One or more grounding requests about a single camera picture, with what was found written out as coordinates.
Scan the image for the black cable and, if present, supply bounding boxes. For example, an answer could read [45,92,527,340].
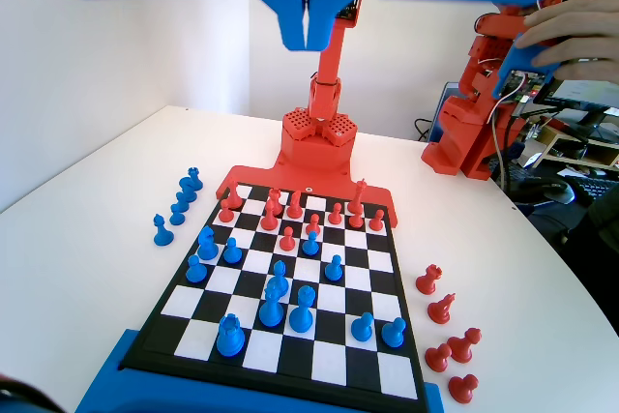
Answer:
[413,117,435,143]

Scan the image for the black and red wire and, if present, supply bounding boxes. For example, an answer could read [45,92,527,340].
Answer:
[0,373,67,413]

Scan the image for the light wooden shelf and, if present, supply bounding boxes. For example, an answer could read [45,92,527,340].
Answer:
[521,112,619,172]

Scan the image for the grey blue panel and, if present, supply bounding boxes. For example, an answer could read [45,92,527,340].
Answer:
[427,81,460,143]

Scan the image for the red king chess piece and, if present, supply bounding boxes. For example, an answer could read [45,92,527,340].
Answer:
[351,179,368,215]

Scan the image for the blue base plate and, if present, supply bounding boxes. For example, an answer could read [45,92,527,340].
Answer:
[72,329,445,413]

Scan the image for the white cable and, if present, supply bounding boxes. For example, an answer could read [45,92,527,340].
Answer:
[486,88,524,188]

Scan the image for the green circuit board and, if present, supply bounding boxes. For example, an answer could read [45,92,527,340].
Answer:
[501,72,546,104]

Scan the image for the red bishop chess piece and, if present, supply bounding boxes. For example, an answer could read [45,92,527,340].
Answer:
[226,180,244,212]
[285,191,304,220]

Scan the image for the black computer mouse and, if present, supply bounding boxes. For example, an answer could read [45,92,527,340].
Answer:
[512,175,576,206]

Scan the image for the black keyboard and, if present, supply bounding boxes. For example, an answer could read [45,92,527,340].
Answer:
[565,175,619,207]

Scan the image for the black and white chessboard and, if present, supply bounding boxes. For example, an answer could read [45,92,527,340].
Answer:
[119,182,427,409]

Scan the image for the person's hand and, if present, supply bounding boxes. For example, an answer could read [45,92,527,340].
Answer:
[515,0,619,83]

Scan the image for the blue leader arm handle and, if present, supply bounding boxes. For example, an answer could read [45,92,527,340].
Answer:
[490,33,562,100]

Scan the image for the blue plastic chess queen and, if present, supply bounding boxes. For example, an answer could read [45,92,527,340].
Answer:
[258,284,285,328]

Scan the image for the black monitor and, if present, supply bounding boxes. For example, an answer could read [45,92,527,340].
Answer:
[534,77,619,128]

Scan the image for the blue knight chess piece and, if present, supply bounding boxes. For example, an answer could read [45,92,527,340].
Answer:
[196,224,219,262]
[177,177,198,202]

